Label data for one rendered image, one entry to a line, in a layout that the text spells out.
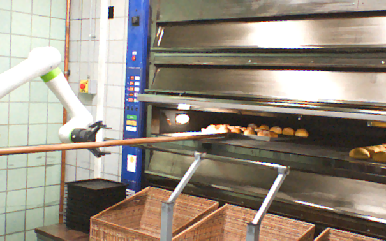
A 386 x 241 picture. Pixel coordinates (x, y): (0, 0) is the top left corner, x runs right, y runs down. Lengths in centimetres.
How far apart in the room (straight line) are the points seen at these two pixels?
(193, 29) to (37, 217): 182
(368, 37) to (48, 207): 258
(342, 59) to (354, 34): 13
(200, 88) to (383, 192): 117
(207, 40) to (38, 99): 141
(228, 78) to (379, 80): 85
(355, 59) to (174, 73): 115
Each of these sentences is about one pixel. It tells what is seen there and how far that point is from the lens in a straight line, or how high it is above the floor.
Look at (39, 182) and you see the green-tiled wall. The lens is 397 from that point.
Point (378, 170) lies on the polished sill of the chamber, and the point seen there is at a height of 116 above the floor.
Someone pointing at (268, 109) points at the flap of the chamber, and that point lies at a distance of 263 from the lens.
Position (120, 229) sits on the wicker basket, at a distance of 288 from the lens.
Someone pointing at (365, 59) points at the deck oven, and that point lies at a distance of 258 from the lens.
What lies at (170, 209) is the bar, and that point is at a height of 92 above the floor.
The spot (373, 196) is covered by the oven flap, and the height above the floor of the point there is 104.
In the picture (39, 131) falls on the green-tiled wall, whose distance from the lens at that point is 390.
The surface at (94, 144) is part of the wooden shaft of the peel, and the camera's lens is 259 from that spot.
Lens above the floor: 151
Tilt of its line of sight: 4 degrees down
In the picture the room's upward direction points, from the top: 3 degrees clockwise
